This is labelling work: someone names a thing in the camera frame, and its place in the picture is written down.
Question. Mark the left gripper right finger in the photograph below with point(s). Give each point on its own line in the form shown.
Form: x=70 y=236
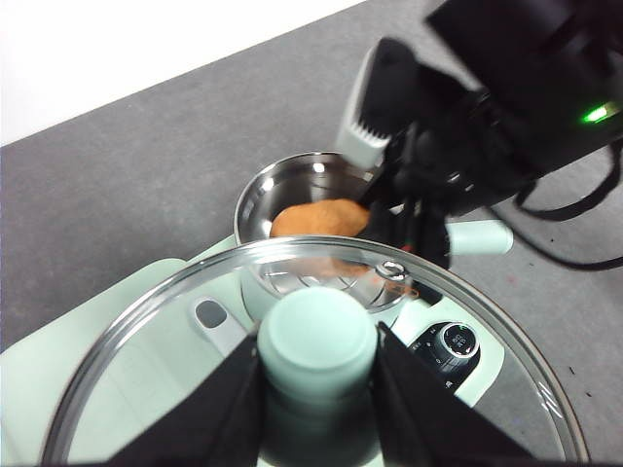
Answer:
x=428 y=418

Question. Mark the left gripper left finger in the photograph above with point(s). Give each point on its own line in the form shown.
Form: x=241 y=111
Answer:
x=204 y=423

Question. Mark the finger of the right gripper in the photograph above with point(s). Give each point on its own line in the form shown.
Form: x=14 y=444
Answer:
x=418 y=233
x=377 y=185

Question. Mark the brown potato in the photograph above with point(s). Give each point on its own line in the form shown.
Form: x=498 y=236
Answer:
x=316 y=219

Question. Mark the glass lid with green knob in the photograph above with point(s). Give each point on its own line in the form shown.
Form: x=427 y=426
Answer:
x=316 y=335

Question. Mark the green breakfast machine base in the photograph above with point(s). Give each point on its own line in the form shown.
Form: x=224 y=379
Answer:
x=491 y=374

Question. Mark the silver control knob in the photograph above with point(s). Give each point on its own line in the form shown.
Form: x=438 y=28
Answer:
x=460 y=340

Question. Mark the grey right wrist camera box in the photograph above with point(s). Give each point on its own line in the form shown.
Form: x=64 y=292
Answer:
x=360 y=141

